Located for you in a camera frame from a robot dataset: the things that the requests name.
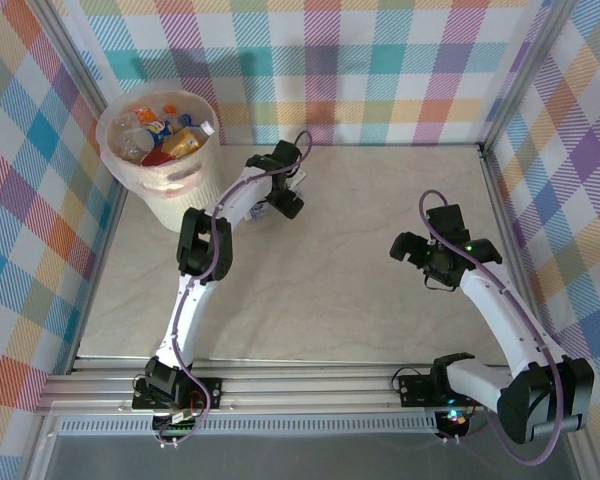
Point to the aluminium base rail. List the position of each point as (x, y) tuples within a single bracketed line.
[(305, 395)]

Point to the white ribbed plastic bin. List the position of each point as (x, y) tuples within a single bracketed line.
[(170, 215)]

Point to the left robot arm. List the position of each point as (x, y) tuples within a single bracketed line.
[(190, 310)]

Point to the grey metal shelf panel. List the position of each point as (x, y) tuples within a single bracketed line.
[(305, 460)]

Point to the plaid backdrop cloth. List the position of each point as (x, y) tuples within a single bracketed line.
[(30, 150), (330, 75), (570, 175)]

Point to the Pepsi label plastic bottle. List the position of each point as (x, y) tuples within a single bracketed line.
[(161, 128)]

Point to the translucent bin liner bag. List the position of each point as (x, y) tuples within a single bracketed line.
[(122, 170)]

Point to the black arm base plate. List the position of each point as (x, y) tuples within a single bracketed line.
[(415, 392), (212, 392)]

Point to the aluminium table side rail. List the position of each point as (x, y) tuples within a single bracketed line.
[(99, 280), (505, 220)]

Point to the aluminium frame post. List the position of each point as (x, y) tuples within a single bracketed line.
[(524, 70), (75, 55)]

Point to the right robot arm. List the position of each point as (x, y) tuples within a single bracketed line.
[(500, 310)]

